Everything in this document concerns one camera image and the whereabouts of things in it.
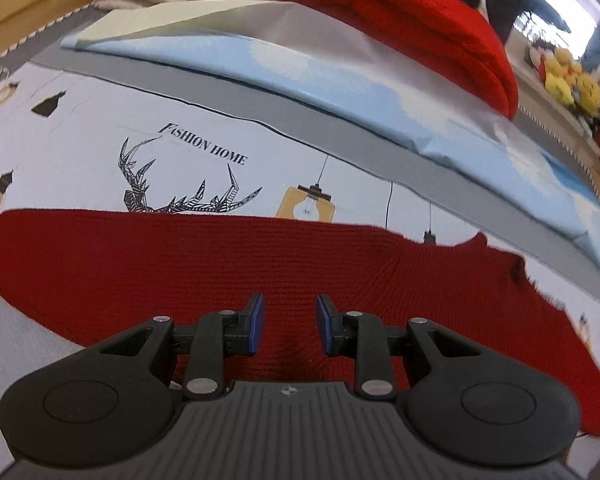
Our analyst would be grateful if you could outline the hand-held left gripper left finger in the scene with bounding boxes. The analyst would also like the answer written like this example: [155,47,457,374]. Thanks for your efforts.
[98,293,266,401]

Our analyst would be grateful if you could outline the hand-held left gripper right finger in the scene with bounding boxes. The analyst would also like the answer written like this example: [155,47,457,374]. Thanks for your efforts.
[315,293,482,401]

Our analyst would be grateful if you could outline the dark red knit garment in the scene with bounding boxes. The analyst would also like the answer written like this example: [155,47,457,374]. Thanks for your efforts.
[0,208,600,437]

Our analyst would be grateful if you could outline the light blue folded sheet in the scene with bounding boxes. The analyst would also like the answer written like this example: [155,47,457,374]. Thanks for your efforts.
[60,0,600,282]

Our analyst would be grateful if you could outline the printed grey bed sheet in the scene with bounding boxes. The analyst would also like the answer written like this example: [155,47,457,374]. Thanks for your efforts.
[0,2,600,480]

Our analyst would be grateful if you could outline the bright red folded blanket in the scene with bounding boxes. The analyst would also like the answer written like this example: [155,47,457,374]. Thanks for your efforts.
[283,0,520,121]

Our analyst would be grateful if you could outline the yellow plush toy bouquet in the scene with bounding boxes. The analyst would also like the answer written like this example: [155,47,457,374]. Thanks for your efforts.
[527,42,600,127]

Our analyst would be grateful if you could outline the wooden headboard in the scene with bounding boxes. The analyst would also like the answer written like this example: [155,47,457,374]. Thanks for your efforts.
[0,0,102,69]

